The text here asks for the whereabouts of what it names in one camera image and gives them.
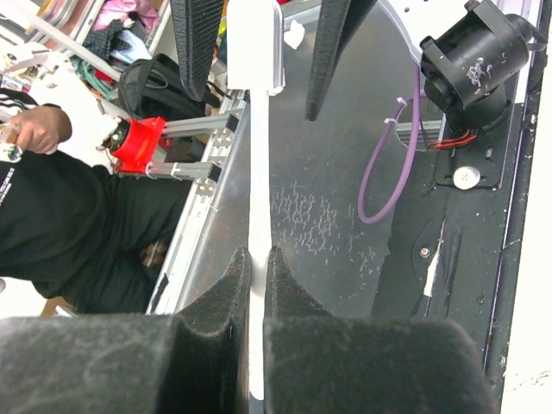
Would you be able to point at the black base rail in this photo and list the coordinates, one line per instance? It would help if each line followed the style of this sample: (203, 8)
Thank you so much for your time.
(457, 229)

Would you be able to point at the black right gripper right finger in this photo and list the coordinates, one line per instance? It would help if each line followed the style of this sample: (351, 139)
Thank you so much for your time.
(315, 362)

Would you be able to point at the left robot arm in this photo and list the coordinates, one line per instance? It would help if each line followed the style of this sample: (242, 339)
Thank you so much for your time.
(463, 51)

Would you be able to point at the white toothbrush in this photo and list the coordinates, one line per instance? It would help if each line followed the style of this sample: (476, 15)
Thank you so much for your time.
(259, 172)

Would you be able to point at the black bag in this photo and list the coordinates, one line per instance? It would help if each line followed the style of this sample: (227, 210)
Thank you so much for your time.
(152, 88)

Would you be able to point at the person in black shirt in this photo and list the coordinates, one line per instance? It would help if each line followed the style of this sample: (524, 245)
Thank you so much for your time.
(77, 231)

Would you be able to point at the red plastic bracket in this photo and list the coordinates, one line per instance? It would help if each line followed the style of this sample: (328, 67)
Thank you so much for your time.
(132, 144)

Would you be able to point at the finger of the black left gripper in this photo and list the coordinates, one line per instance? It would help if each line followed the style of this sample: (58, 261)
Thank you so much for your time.
(195, 24)
(337, 23)

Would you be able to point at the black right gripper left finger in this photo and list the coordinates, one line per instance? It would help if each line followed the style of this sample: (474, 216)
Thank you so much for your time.
(194, 361)

